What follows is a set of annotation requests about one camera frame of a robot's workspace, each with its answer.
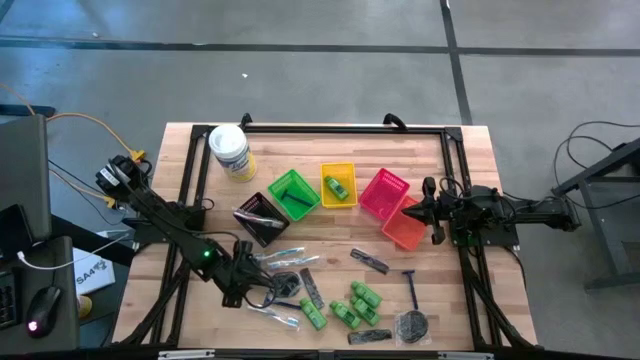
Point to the round black hairbrush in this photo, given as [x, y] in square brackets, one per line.
[287, 285]
[412, 326]

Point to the black computer mouse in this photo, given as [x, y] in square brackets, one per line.
[42, 312]

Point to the black floor bar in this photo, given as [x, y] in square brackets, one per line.
[25, 110]

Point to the black chair backrest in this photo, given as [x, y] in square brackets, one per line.
[395, 120]
[245, 120]

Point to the black plastic basket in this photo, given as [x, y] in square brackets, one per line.
[250, 202]

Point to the white printed paper sheet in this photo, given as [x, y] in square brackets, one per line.
[92, 277]

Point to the green plastic basket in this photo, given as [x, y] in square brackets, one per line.
[287, 182]

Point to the blue disposable razor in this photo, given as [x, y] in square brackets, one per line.
[412, 292]
[300, 200]
[285, 304]

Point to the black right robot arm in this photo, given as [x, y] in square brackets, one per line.
[525, 210]

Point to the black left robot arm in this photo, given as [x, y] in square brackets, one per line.
[170, 225]

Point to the orange plastic basket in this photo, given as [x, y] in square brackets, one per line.
[402, 230]

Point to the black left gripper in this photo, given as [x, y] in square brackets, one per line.
[240, 270]

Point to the black aluminium table frame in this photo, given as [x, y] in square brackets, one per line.
[350, 129]

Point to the green travel shampoo bottle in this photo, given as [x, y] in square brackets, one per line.
[314, 315]
[367, 295]
[366, 312]
[345, 315]
[337, 189]

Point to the black side table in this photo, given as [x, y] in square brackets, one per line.
[595, 172]

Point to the grey computer monitor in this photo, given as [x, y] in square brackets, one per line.
[22, 170]

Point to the yellow plastic basket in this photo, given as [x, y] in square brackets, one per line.
[347, 172]

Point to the dark side desk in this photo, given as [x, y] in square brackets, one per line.
[65, 270]

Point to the black monitor base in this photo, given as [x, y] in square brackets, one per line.
[15, 230]

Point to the silver table bracket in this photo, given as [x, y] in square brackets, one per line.
[186, 354]
[465, 355]

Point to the black keyboard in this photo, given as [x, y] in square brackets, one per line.
[7, 300]

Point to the yellow round object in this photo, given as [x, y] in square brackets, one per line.
[86, 306]

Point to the red plastic basket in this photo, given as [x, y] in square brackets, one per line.
[382, 195]

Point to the Lysol wipes canister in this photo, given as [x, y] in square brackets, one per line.
[230, 150]

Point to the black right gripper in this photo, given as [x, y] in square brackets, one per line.
[429, 186]

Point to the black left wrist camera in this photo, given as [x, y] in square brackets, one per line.
[226, 272]

